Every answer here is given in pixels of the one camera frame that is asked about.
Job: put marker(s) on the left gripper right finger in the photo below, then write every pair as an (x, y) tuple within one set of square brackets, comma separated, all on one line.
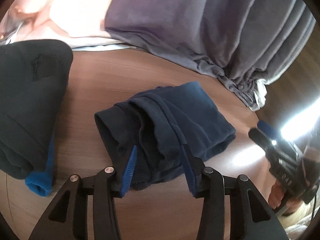
[(193, 167)]

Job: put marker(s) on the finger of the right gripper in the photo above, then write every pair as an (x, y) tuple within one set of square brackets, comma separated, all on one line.
[(268, 130), (261, 140)]

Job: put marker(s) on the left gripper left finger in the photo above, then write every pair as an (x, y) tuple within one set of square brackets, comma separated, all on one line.
[(128, 171)]

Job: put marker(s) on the navy blue pants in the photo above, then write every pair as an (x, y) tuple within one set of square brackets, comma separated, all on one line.
[(157, 123)]

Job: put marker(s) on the beige sleeve forearm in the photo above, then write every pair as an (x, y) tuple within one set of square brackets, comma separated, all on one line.
[(296, 223)]

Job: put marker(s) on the person right hand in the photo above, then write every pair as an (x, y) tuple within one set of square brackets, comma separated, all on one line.
[(276, 196)]

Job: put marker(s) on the white sheer curtain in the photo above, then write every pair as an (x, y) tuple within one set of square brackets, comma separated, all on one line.
[(259, 93)]

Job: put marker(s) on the bright blue folded garment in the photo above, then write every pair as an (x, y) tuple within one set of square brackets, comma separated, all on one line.
[(41, 183)]

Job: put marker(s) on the grey purple hanging curtain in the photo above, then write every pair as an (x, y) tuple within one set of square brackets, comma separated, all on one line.
[(235, 41)]

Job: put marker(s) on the black folded garment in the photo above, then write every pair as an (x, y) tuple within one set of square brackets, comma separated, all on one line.
[(34, 78)]

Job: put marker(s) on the white pink bedding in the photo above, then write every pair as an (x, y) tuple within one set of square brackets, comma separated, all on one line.
[(78, 23)]

